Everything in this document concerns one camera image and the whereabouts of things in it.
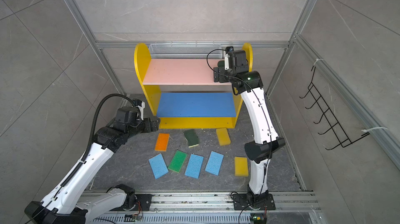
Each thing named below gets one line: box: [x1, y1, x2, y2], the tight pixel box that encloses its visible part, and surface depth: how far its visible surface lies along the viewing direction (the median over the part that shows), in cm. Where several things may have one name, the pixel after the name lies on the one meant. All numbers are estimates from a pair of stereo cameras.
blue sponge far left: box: [148, 153, 169, 180], surface depth 85 cm
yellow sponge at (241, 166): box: [234, 156, 249, 178], surface depth 85 cm
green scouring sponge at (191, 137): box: [183, 129, 199, 148], surface depth 96 cm
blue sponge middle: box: [184, 153, 205, 179], surface depth 85 cm
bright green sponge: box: [167, 150, 189, 173], surface depth 87 cm
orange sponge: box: [154, 132, 171, 152], surface depth 95 cm
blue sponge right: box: [204, 150, 224, 177], surface depth 87 cm
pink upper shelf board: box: [142, 58, 232, 86], surface depth 75 cm
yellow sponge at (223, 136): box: [216, 127, 231, 146], surface depth 99 cm
